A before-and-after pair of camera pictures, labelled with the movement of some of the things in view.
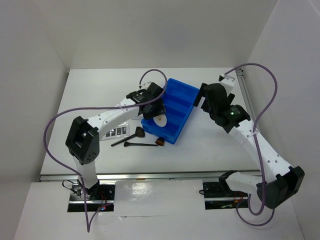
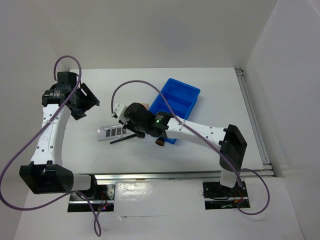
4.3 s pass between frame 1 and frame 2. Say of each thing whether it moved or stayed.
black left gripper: moved
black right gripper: moved
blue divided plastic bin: stayed
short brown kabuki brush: stayed
